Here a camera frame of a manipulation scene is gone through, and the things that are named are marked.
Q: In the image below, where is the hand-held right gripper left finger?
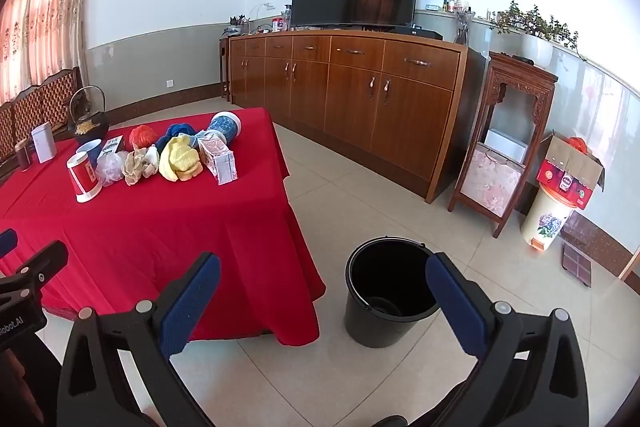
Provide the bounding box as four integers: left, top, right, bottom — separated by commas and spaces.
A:
56, 252, 222, 427

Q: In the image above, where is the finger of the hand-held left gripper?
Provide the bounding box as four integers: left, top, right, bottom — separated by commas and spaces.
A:
0, 229, 19, 260
0, 241, 69, 303

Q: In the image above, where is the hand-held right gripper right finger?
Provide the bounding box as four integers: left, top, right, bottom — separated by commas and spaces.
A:
425, 251, 591, 427

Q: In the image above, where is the black plastic bucket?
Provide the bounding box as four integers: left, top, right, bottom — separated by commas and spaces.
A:
344, 236, 443, 349

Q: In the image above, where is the red and white cup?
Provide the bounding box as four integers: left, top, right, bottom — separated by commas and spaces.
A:
66, 151, 103, 204

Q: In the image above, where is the white plastic bag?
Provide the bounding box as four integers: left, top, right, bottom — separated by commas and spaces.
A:
95, 152, 126, 188

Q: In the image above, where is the small blue cup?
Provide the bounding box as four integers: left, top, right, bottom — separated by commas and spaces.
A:
76, 139, 103, 168

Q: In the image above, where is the green and white carton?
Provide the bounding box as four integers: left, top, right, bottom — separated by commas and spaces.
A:
97, 135, 124, 158

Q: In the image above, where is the beige cloth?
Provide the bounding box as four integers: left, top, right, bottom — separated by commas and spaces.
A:
122, 146, 161, 186

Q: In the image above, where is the yellow knit cloth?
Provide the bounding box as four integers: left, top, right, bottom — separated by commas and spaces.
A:
159, 134, 203, 182

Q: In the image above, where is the red patterned carton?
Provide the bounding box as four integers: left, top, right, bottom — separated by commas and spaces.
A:
198, 138, 239, 186

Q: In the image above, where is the red plastic bag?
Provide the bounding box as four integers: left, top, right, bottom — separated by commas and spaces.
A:
129, 125, 158, 152

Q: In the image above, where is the light blue face mask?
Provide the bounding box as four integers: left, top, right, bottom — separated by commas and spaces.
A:
177, 131, 221, 151

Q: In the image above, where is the blue towel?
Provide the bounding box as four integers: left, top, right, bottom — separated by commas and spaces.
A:
156, 122, 198, 155

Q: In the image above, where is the blue patterned paper cup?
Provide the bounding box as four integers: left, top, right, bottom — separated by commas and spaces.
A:
207, 112, 244, 144

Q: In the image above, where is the person's left forearm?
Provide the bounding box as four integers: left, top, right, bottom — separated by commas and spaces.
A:
0, 347, 26, 389

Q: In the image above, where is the red tablecloth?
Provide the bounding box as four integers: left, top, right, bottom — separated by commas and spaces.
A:
0, 107, 327, 348

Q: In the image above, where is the dark brown canister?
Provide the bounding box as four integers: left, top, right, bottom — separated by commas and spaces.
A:
15, 139, 35, 172

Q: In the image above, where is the white tin box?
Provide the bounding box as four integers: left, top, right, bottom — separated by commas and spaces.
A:
31, 123, 58, 164

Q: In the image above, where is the floral cream bin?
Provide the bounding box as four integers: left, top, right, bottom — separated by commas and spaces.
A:
520, 182, 576, 253

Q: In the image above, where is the dark bathroom scale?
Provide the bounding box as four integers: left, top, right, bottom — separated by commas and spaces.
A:
560, 242, 593, 289

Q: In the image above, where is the pink floral bag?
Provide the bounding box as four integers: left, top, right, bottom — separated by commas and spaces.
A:
459, 143, 526, 220

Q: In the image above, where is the black iron teapot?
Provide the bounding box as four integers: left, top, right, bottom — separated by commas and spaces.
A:
68, 86, 110, 145

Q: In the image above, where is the wooden lattice-back bench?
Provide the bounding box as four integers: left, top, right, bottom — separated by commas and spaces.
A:
0, 67, 83, 168

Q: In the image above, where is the open cardboard box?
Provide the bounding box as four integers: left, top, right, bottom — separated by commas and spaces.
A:
536, 132, 606, 211

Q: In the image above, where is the wooden sideboard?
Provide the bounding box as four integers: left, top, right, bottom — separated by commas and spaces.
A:
227, 29, 488, 205

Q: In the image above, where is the small dark side table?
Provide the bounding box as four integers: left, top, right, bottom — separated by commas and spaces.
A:
218, 36, 231, 102

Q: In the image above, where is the pink embroidered curtain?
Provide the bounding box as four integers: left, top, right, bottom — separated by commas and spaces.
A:
0, 0, 103, 105

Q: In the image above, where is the carved wooden stand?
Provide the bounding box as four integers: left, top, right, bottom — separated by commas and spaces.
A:
446, 52, 559, 239

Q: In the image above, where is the small blue-white plant pot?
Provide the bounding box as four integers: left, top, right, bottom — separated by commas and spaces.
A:
225, 14, 248, 38

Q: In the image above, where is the black set-top box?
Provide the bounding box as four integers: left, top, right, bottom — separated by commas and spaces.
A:
395, 27, 444, 40

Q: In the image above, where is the glass vase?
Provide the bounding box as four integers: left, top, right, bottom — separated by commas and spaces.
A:
454, 9, 473, 46

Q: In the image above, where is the potted green plant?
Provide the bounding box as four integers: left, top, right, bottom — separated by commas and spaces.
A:
490, 0, 587, 62

